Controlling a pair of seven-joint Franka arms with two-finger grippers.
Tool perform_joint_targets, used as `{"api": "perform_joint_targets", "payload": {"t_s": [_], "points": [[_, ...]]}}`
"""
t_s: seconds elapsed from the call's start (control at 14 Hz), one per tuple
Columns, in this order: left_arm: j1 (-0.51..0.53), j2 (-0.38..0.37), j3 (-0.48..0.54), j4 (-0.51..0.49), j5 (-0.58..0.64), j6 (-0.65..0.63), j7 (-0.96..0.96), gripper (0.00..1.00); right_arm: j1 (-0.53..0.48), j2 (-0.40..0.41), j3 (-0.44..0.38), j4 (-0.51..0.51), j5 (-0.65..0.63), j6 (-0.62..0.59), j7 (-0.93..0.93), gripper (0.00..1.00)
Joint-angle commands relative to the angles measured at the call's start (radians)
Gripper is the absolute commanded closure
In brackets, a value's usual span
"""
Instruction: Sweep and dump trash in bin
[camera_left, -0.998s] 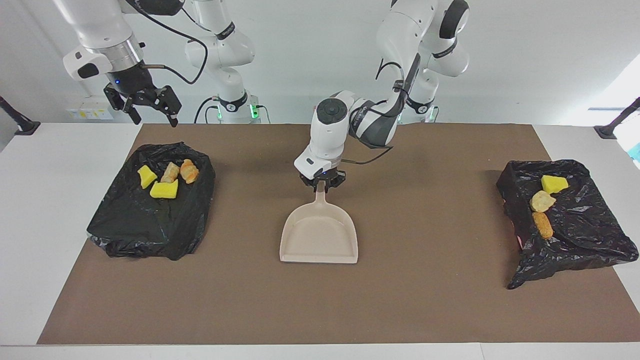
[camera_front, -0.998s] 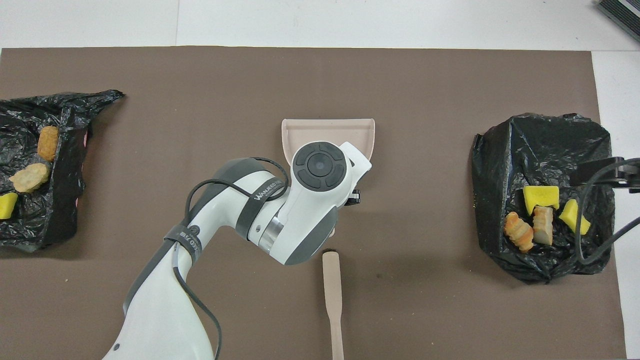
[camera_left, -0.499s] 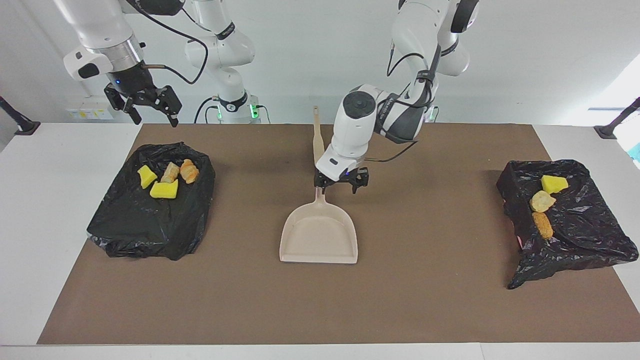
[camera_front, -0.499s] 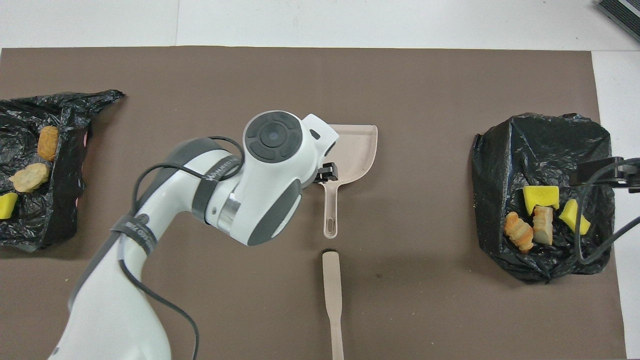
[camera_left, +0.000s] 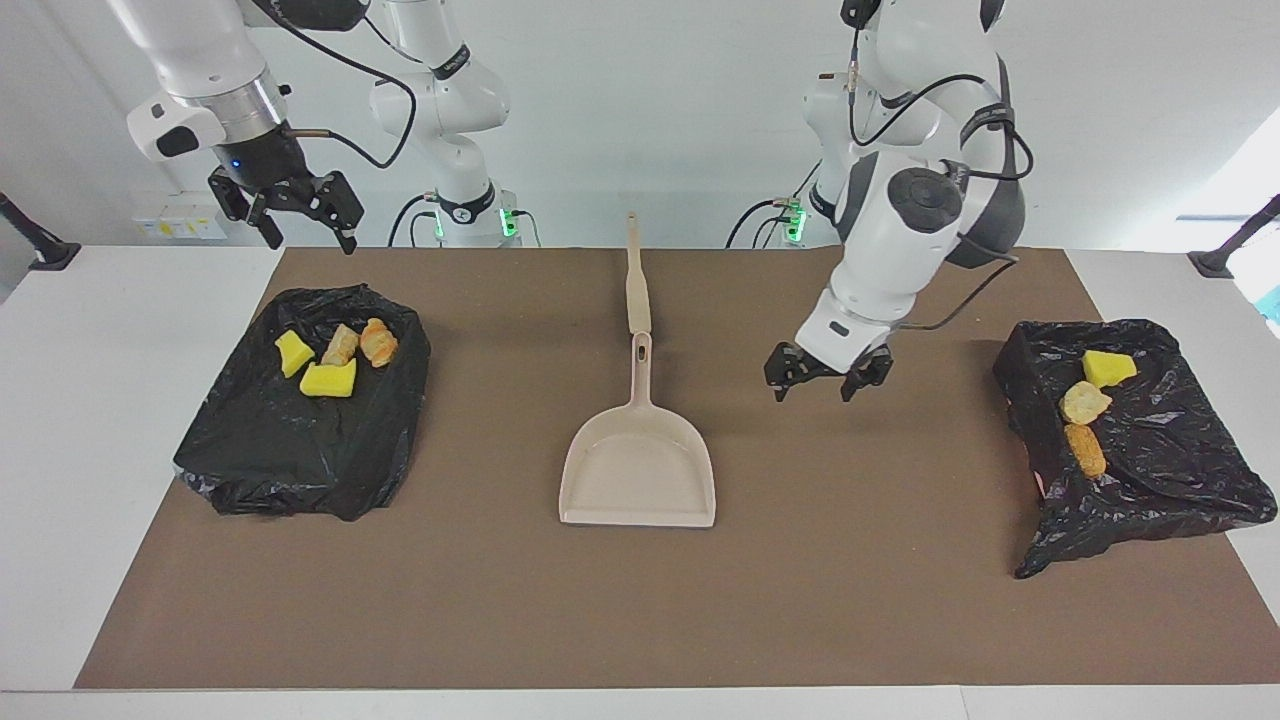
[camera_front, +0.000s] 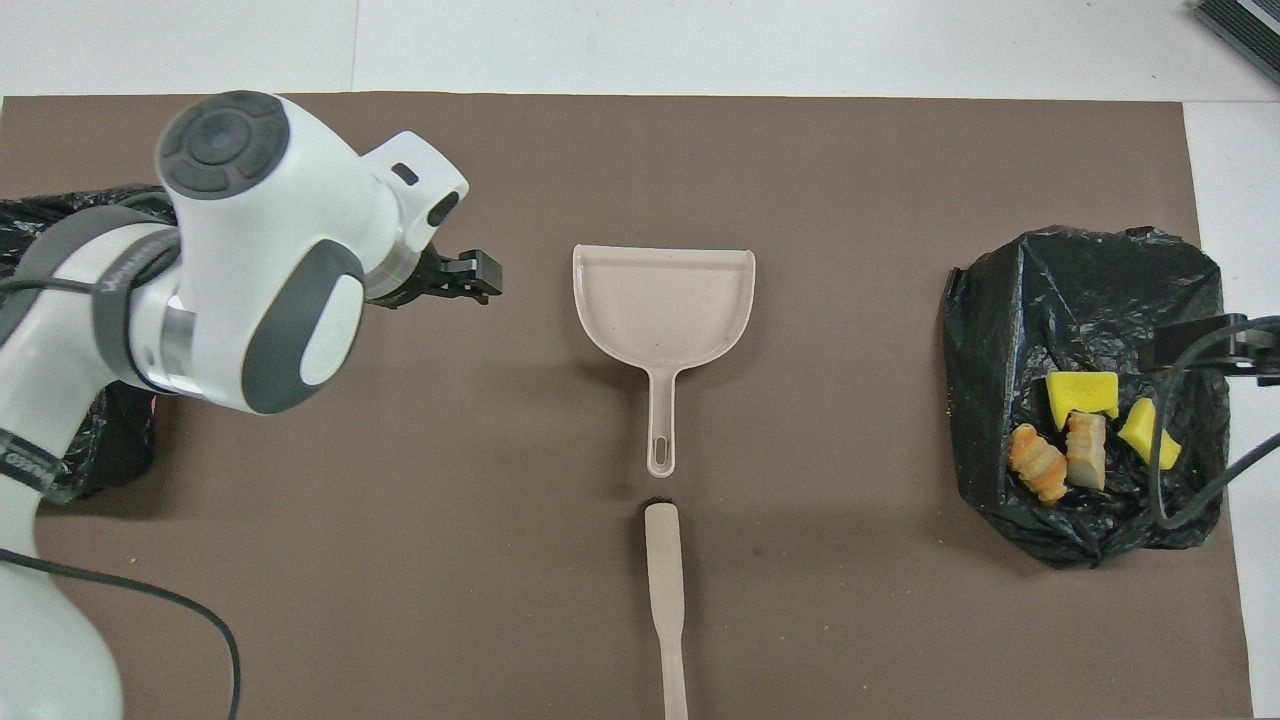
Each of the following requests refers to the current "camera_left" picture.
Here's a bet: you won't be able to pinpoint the black base cable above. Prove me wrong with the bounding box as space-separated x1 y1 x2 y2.
387 193 441 248
726 158 823 249

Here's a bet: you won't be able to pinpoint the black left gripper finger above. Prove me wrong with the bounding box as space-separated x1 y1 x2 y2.
840 347 895 404
764 342 813 404

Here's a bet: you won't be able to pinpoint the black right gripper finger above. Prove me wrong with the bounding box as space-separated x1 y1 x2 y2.
290 171 365 256
207 167 285 251

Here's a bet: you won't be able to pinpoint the black bag covered bin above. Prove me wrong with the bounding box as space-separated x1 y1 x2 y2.
992 318 1279 580
173 284 433 523

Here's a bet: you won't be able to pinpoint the beige plastic dustpan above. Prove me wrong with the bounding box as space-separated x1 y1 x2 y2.
558 332 718 529

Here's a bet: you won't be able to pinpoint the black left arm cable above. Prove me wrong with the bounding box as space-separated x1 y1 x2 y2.
840 0 1036 332

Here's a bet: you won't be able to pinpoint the brown paper table mat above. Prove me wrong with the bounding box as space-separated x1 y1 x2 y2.
73 246 1280 691

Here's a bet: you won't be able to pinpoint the orange beige toy croissant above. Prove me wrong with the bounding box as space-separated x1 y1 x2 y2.
359 317 400 369

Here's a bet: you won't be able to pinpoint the black camera stand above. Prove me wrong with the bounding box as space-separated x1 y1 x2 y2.
1187 194 1280 280
0 191 82 272

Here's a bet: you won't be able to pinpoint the green and yellow sponge piece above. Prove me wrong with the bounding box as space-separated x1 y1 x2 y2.
299 358 358 399

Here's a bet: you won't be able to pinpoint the beige hand brush black bristles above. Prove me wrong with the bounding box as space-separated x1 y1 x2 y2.
625 212 653 336

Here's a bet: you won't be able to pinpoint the small yellow sponge piece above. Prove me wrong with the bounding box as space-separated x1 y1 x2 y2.
274 331 315 379

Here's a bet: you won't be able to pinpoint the large yellow sponge piece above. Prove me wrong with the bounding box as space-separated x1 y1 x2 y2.
1082 349 1139 389

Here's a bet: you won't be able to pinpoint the white wall socket box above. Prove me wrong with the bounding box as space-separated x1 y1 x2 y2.
132 190 231 240

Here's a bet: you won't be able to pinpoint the pale beige toy bread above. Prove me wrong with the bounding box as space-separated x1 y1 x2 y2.
1060 381 1113 426

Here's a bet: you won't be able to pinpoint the brown toy nugget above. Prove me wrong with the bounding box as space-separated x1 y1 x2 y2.
1064 423 1108 479

